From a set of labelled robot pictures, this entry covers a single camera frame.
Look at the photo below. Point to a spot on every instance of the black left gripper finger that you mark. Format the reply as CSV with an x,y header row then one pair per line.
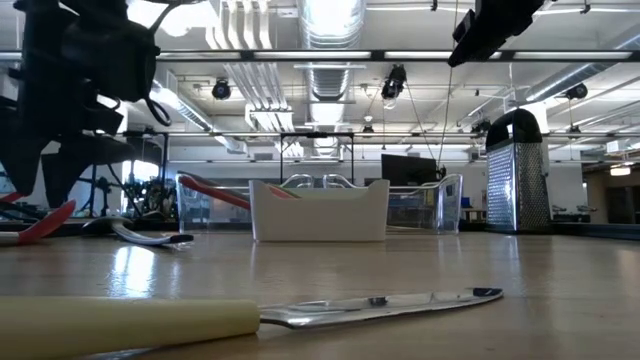
x,y
65,170
20,165

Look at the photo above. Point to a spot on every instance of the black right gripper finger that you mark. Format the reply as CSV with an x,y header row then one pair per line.
x,y
472,50

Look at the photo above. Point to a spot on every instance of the red spoon with metal neck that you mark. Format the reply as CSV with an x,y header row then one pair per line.
x,y
47,225

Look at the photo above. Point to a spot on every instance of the red and grey long utensil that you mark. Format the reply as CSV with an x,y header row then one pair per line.
x,y
215,194

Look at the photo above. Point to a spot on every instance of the pink silicone spatula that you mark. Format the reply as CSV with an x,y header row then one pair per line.
x,y
276,192

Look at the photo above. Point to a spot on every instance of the black ceiling spotlight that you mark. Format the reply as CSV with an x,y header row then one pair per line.
x,y
395,82
221,91
577,91

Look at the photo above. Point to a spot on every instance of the background black robot arms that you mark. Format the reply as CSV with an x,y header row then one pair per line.
x,y
150,195

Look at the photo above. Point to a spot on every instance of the black metal rack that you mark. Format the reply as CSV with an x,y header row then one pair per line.
x,y
316,134
165,150

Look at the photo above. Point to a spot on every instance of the black computer monitor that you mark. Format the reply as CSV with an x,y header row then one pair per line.
x,y
407,170

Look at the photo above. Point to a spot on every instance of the clear plastic bin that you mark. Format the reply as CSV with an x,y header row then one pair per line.
x,y
200,215
440,205

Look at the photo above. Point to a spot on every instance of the white rectangular plastic bin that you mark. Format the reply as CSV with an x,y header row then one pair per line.
x,y
320,215

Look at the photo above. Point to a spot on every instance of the black aluminium frame rail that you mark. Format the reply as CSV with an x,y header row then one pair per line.
x,y
100,227
595,231

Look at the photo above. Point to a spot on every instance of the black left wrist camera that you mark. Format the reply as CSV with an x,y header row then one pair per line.
x,y
110,60

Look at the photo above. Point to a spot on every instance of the round ceiling air duct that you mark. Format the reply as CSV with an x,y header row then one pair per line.
x,y
330,20

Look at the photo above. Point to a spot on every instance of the lit wall lamp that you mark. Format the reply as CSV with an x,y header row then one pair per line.
x,y
620,171

